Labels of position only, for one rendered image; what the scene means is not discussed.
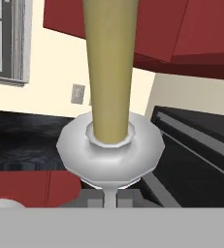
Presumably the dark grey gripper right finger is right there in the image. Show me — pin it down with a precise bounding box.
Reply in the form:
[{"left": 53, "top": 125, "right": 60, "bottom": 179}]
[{"left": 116, "top": 188, "right": 165, "bottom": 209}]

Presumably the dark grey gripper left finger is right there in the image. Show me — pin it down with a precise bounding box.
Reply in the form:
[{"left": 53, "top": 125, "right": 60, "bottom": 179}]
[{"left": 58, "top": 188, "right": 106, "bottom": 209}]

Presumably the beige candle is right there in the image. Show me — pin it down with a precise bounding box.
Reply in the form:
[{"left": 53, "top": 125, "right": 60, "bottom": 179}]
[{"left": 55, "top": 0, "right": 166, "bottom": 209}]

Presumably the red base cabinet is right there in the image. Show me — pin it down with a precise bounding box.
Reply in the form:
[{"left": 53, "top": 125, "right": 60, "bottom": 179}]
[{"left": 0, "top": 170, "right": 82, "bottom": 209}]

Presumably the black oven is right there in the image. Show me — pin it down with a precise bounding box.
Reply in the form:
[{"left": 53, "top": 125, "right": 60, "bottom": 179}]
[{"left": 138, "top": 105, "right": 224, "bottom": 209}]

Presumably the white round object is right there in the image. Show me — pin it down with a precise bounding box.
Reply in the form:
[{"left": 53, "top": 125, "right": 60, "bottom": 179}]
[{"left": 0, "top": 198, "right": 27, "bottom": 209}]

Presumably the grey framed window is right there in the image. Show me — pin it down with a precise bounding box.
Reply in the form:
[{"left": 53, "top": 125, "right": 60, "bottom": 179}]
[{"left": 0, "top": 0, "right": 34, "bottom": 88}]

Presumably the grey wall outlet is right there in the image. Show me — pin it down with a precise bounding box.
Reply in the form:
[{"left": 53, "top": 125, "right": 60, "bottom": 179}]
[{"left": 70, "top": 83, "right": 86, "bottom": 106}]

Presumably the red wall cabinet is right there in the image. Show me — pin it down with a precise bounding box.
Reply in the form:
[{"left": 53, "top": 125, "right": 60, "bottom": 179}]
[{"left": 42, "top": 0, "right": 224, "bottom": 81}]

